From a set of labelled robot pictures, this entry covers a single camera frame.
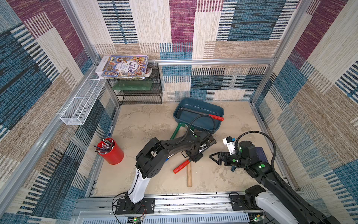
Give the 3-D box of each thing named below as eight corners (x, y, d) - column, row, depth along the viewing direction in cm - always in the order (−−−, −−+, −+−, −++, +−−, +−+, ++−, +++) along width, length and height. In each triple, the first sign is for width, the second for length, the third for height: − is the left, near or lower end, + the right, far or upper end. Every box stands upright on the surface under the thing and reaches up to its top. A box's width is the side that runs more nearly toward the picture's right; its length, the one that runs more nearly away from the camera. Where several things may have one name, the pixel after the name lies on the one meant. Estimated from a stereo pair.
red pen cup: (105, 166, 89) (91, 154, 75) (110, 152, 96) (97, 138, 82) (121, 166, 89) (110, 154, 75) (125, 152, 96) (115, 138, 82)
